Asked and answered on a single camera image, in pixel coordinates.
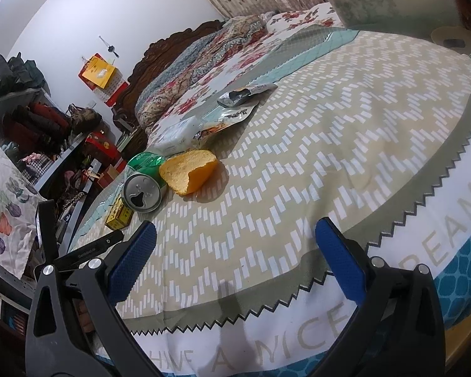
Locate floral bed sheet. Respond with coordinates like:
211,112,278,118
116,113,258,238
144,3,344,137

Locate chevron patterned bed quilt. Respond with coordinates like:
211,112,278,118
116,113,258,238
68,25,471,377

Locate carved wooden headboard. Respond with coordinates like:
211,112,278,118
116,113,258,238
112,19,224,133

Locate white snack wrapper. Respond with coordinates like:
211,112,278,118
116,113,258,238
193,99,260,142

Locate small yellow box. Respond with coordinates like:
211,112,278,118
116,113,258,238
105,196,134,231

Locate white sponge pack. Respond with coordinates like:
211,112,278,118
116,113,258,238
148,116,202,157

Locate cluttered storage shelf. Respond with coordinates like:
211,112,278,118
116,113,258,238
0,54,122,214

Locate small silver snack wrapper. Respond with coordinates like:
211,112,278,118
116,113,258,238
217,84,277,108

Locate green soda can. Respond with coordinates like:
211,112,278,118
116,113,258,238
122,151,166,214

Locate orange peel half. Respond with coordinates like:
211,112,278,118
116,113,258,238
159,150,219,196

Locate cactus print cloth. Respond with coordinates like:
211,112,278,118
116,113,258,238
0,147,44,278

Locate yellow red wall calendar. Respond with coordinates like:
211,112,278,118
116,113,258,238
78,53,128,107

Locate folded patchwork floral quilt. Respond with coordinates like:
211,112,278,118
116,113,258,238
135,14,267,129

